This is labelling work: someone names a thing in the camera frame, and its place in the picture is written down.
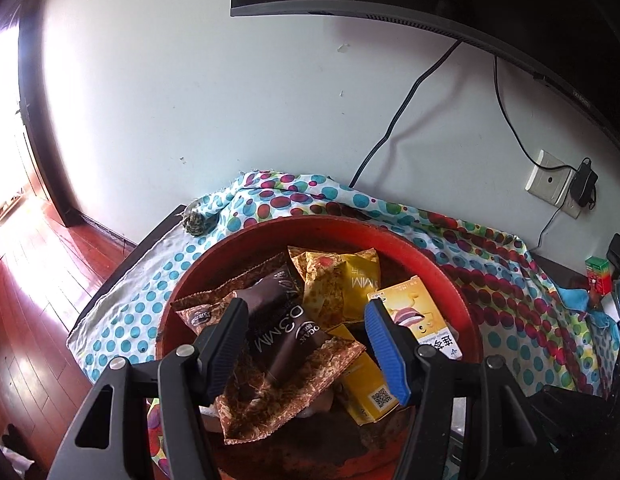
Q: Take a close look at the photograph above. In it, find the clear plastic bag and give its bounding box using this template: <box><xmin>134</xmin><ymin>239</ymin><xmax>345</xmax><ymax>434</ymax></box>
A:
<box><xmin>592</xmin><ymin>266</ymin><xmax>620</xmax><ymax>361</ymax></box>

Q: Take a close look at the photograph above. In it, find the blue cloth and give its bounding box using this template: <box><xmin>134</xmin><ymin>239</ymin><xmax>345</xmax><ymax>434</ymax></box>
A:
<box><xmin>554</xmin><ymin>285</ymin><xmax>610</xmax><ymax>332</ymax></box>

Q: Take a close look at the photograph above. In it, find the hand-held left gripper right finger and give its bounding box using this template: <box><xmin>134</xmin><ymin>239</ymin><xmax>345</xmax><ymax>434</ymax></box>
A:
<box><xmin>366</xmin><ymin>299</ymin><xmax>545</xmax><ymax>480</ymax></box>

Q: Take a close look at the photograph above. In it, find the black adapter cable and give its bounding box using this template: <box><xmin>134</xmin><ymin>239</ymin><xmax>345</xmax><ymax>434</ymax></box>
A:
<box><xmin>534</xmin><ymin>205</ymin><xmax>566</xmax><ymax>252</ymax></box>

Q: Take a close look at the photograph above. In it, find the green and red box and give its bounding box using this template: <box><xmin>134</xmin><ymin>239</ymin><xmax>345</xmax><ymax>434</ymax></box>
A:
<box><xmin>584</xmin><ymin>255</ymin><xmax>613</xmax><ymax>294</ymax></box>

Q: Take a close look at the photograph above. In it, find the yellow snack packet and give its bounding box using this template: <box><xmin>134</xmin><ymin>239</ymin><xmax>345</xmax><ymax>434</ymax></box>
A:
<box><xmin>288</xmin><ymin>246</ymin><xmax>381</xmax><ymax>333</ymax></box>

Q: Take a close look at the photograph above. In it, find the yellow box with barcode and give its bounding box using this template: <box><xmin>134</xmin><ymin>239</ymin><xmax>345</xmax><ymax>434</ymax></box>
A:
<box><xmin>367</xmin><ymin>277</ymin><xmax>463</xmax><ymax>361</ymax></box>

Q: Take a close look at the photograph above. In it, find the dark wooden door frame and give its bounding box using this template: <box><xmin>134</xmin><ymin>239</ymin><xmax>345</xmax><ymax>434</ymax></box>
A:
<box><xmin>17</xmin><ymin>5</ymin><xmax>84</xmax><ymax>229</ymax></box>

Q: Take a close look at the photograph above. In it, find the thin black cable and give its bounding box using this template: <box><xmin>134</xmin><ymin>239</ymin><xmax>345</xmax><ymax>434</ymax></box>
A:
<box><xmin>493</xmin><ymin>55</ymin><xmax>581</xmax><ymax>172</ymax></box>

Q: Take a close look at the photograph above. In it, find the black device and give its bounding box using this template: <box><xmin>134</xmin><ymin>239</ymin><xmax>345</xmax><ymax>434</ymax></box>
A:
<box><xmin>607</xmin><ymin>232</ymin><xmax>620</xmax><ymax>281</ymax></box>

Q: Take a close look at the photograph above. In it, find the speckled grey ball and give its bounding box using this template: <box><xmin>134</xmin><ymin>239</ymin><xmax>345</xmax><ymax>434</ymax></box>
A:
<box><xmin>184</xmin><ymin>211</ymin><xmax>209</xmax><ymax>236</ymax></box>

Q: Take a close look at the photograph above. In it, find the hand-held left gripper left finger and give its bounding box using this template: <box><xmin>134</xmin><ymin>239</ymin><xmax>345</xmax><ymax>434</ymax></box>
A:
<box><xmin>50</xmin><ymin>299</ymin><xmax>249</xmax><ymax>480</ymax></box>

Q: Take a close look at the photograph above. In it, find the red oval basin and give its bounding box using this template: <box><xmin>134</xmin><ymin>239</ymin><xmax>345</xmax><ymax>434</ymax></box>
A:
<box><xmin>151</xmin><ymin>215</ymin><xmax>483</xmax><ymax>480</ymax></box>

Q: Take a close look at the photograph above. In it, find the polka dot cloth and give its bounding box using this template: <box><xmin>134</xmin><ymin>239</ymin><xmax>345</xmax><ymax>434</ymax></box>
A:
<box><xmin>67</xmin><ymin>171</ymin><xmax>620</xmax><ymax>471</ymax></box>

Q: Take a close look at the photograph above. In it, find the brown snack packet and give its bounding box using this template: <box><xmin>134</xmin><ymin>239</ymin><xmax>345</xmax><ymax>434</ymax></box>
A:
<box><xmin>171</xmin><ymin>252</ymin><xmax>367</xmax><ymax>447</ymax></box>

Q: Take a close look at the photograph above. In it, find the white wall plate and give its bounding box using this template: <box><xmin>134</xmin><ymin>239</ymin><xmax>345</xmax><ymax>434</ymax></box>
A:
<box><xmin>526</xmin><ymin>149</ymin><xmax>573</xmax><ymax>206</ymax></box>

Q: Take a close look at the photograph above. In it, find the thick black cable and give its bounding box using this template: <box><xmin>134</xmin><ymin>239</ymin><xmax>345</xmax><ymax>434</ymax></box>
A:
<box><xmin>350</xmin><ymin>40</ymin><xmax>463</xmax><ymax>187</ymax></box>

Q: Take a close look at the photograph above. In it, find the black power adapter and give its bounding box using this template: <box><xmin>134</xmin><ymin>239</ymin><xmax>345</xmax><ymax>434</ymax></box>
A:
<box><xmin>574</xmin><ymin>158</ymin><xmax>599</xmax><ymax>209</ymax></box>

